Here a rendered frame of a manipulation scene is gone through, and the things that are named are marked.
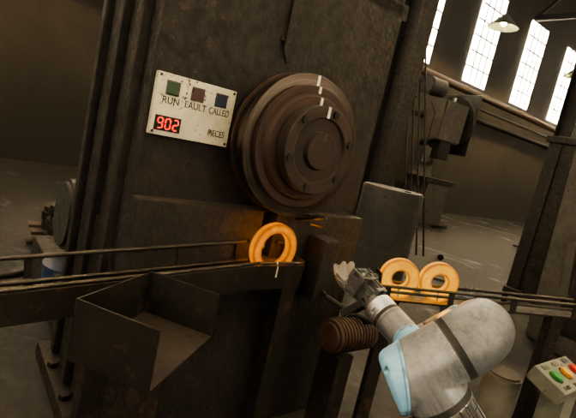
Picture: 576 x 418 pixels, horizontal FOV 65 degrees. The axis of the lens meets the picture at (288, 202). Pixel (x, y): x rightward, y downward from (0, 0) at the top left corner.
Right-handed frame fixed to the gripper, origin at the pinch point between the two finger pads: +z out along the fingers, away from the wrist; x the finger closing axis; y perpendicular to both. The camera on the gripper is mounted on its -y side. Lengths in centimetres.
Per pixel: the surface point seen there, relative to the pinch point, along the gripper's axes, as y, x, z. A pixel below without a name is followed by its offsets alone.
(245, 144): 28, 36, 24
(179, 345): -10, 58, -16
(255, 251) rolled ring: -5.4, 22.0, 15.8
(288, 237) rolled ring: -0.5, 9.1, 17.7
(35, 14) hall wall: -69, 31, 632
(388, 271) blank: -3.0, -30.8, 1.9
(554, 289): -35, -261, 21
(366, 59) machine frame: 62, -20, 51
